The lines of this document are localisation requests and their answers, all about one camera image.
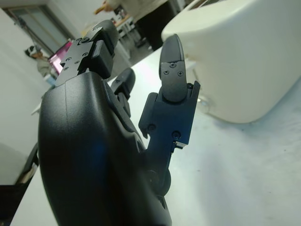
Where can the pink lit monitor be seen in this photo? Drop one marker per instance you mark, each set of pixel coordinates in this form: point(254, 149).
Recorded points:
point(58, 56)

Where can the brown framed window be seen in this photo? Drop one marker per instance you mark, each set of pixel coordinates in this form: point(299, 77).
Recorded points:
point(40, 23)

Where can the person bare hand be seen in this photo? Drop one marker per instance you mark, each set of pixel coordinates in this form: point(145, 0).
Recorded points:
point(108, 6)

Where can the white shelf rack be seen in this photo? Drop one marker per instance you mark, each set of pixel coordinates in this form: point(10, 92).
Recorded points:
point(124, 28)

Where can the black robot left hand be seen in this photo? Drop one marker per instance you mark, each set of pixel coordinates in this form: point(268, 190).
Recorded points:
point(89, 146)

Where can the brown toast slice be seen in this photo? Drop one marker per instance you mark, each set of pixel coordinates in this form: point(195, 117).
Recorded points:
point(99, 10)

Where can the standing person black trousers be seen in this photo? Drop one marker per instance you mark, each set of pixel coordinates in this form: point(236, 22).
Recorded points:
point(152, 26)

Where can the seated person with headset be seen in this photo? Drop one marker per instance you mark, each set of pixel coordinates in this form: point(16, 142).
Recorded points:
point(41, 64)

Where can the white two-slot toaster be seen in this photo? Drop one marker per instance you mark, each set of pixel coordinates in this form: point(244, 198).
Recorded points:
point(247, 58)

